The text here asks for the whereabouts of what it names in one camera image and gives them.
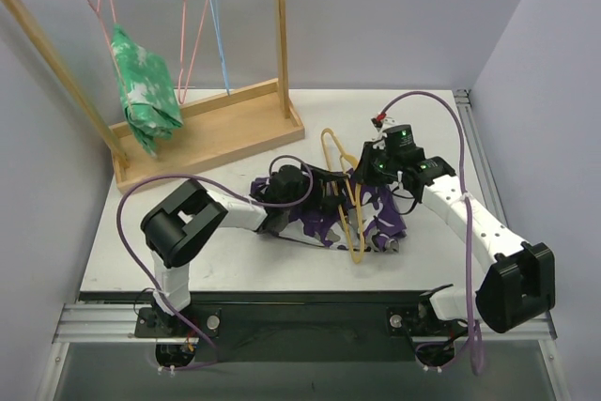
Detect green patterned garment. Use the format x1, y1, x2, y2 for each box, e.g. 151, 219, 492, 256
111, 23, 183, 158

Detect blue wire hanger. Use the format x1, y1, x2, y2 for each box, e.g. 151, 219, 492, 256
208, 0, 230, 95

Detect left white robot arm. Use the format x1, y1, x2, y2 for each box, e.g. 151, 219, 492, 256
141, 164, 347, 336

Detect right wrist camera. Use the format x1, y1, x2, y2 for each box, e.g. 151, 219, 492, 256
384, 124, 424, 162

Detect wooden clothes rack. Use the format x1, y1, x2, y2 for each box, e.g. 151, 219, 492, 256
2, 0, 304, 192

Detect left pink wire hanger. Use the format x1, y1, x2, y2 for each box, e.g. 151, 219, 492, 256
70, 0, 142, 111

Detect yellow plastic hanger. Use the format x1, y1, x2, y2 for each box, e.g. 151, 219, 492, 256
319, 127, 370, 265

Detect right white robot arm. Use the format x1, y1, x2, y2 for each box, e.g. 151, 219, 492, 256
354, 140, 556, 333

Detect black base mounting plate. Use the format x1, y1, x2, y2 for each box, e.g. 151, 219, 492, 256
134, 291, 467, 368

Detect aluminium frame rail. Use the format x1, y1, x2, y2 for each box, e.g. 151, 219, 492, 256
54, 81, 556, 400

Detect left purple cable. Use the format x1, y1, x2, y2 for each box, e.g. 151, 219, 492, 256
116, 154, 315, 370

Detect pink wire hanger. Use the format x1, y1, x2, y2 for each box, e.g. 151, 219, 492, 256
70, 0, 142, 111
168, 0, 215, 105

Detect purple camouflage trousers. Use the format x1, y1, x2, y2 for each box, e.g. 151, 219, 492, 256
262, 186, 407, 253

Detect right pink wire hanger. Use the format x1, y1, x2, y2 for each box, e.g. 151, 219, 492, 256
168, 0, 215, 105

